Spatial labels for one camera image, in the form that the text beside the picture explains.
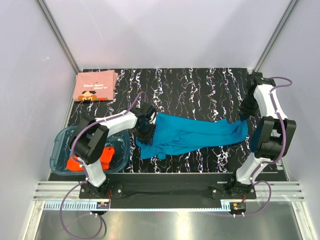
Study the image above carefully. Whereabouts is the blue t-shirt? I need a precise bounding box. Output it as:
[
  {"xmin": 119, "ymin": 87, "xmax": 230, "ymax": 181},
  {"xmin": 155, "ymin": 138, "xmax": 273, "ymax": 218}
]
[{"xmin": 136, "ymin": 113, "xmax": 248, "ymax": 160}]

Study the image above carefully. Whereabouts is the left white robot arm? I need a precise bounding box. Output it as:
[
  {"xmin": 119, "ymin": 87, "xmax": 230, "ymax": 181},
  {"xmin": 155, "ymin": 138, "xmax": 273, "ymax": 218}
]
[{"xmin": 68, "ymin": 102, "xmax": 157, "ymax": 198}]

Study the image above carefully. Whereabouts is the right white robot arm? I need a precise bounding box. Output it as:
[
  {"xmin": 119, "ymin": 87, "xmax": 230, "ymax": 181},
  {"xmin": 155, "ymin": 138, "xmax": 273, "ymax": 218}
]
[{"xmin": 235, "ymin": 72, "xmax": 297, "ymax": 195}]

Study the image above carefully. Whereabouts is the pink folded t-shirt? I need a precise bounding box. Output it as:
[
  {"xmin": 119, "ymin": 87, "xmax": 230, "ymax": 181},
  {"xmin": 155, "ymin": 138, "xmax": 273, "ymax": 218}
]
[{"xmin": 73, "ymin": 70, "xmax": 118, "ymax": 102}]

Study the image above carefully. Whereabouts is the orange t-shirt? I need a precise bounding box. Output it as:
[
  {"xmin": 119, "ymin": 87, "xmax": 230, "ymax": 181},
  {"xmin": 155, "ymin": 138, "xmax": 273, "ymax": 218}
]
[{"xmin": 66, "ymin": 146, "xmax": 116, "ymax": 172}]

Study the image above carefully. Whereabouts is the left connector box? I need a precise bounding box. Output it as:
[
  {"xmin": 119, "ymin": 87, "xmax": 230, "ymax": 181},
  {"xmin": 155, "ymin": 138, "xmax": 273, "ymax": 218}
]
[{"xmin": 96, "ymin": 201, "xmax": 110, "ymax": 210}]

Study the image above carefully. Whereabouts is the connector box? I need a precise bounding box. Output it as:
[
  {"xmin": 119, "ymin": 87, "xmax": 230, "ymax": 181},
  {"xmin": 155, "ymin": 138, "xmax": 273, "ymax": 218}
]
[
  {"xmin": 230, "ymin": 202, "xmax": 247, "ymax": 212},
  {"xmin": 96, "ymin": 201, "xmax": 110, "ymax": 210}
]

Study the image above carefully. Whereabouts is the clear blue plastic bin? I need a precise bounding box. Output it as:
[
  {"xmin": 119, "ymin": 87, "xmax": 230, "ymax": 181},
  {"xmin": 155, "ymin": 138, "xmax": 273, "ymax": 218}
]
[{"xmin": 49, "ymin": 125, "xmax": 130, "ymax": 176}]

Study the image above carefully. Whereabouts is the right connector box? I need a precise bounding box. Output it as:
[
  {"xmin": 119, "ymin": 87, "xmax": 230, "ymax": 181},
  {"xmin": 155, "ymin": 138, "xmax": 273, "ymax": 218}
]
[{"xmin": 230, "ymin": 202, "xmax": 247, "ymax": 212}]

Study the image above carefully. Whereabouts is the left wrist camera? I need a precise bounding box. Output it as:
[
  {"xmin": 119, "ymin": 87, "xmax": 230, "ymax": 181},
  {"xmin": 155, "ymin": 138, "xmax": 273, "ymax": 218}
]
[{"xmin": 148, "ymin": 111, "xmax": 157, "ymax": 124}]

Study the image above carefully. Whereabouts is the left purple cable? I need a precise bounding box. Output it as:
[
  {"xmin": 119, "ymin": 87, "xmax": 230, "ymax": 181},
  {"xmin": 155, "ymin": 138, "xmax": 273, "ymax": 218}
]
[{"xmin": 59, "ymin": 91, "xmax": 151, "ymax": 238}]

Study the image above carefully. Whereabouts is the right aluminium frame post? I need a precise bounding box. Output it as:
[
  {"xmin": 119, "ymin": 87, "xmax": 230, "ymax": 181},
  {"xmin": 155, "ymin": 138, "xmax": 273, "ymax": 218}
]
[{"xmin": 252, "ymin": 0, "xmax": 300, "ymax": 72}]

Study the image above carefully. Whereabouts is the aluminium frame post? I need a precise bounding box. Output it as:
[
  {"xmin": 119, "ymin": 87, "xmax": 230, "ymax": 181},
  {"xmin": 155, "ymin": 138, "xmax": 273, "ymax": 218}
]
[
  {"xmin": 252, "ymin": 0, "xmax": 300, "ymax": 72},
  {"xmin": 35, "ymin": 0, "xmax": 81, "ymax": 75}
]

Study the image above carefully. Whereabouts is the front aluminium rail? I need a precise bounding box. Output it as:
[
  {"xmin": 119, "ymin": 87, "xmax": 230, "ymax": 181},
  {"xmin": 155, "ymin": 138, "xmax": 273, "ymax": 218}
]
[{"xmin": 33, "ymin": 181, "xmax": 304, "ymax": 202}]

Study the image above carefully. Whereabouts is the left aluminium frame post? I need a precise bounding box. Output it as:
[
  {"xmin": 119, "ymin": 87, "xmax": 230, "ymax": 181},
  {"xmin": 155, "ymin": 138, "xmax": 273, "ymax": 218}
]
[{"xmin": 35, "ymin": 0, "xmax": 81, "ymax": 75}]

